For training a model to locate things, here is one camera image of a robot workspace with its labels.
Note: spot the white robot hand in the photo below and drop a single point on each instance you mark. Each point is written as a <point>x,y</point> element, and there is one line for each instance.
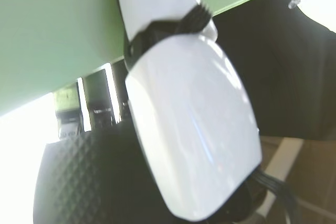
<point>189,108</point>

